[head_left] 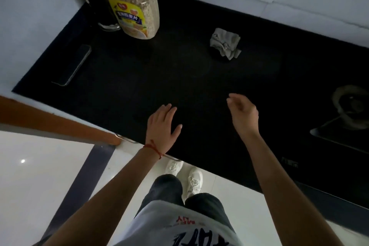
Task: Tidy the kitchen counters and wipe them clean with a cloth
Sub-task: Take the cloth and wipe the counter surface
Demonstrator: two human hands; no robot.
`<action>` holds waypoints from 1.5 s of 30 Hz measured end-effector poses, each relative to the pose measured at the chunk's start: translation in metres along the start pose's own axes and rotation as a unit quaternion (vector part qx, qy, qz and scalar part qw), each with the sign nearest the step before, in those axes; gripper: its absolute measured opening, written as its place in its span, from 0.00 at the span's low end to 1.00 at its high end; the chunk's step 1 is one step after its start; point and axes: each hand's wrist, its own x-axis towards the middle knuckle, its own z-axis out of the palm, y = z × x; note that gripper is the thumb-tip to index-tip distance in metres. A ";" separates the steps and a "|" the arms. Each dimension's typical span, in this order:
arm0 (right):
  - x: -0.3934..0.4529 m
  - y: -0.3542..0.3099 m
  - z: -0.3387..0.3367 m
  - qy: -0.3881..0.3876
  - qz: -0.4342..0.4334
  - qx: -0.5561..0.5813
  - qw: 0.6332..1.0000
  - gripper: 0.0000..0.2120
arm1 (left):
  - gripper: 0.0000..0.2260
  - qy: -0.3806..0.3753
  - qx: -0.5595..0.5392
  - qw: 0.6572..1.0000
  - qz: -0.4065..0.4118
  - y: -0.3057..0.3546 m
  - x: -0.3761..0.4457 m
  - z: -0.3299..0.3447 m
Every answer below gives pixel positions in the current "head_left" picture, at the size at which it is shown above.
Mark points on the person's left hand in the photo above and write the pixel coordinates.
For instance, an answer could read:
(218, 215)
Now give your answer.
(160, 130)

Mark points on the person's right hand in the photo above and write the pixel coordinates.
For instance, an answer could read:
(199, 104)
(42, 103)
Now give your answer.
(245, 116)

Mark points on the grey cleaning rag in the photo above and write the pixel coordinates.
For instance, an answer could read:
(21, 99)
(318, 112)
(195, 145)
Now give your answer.
(225, 42)

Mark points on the clear oatmeal jar gold lid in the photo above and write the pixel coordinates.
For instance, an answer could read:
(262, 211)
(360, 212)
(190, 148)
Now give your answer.
(135, 3)

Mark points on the person's left forearm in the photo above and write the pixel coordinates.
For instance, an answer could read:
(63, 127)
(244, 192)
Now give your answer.
(109, 196)

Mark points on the person's right forearm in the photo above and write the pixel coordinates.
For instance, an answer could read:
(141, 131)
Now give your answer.
(288, 196)

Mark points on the black stone countertop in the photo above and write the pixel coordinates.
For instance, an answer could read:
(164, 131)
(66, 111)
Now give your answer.
(173, 75)

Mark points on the white sneaker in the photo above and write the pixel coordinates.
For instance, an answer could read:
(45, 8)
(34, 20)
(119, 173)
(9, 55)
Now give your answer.
(193, 181)
(173, 167)

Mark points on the dark blue jeans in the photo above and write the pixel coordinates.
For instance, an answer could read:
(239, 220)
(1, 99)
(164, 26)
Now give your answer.
(164, 188)

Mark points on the white printed t-shirt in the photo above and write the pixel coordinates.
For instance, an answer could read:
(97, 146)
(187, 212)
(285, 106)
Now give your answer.
(161, 222)

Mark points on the black smartphone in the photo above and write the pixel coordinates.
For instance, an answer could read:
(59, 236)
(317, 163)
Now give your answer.
(73, 64)

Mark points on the brown wooden panel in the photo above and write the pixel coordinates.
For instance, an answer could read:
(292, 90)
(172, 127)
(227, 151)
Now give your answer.
(43, 122)

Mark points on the perforated metal utensil holder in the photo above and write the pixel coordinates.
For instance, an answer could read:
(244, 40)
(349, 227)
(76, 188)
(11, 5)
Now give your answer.
(98, 3)

